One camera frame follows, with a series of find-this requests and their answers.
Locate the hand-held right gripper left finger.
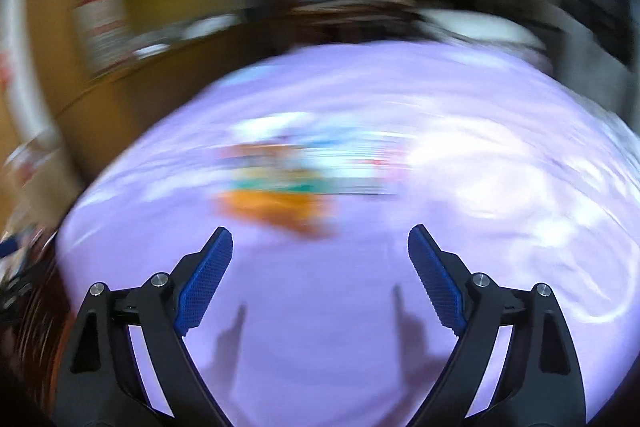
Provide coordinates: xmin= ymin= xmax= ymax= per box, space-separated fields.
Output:
xmin=57 ymin=227 xmax=235 ymax=427

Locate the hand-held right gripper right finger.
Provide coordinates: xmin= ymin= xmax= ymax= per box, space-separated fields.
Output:
xmin=407 ymin=224 xmax=587 ymax=427

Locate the orange packet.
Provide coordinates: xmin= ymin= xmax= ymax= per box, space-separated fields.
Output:
xmin=215 ymin=189 xmax=336 ymax=240

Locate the purple printed blanket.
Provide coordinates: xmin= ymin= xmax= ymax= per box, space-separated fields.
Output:
xmin=55 ymin=39 xmax=631 ymax=427

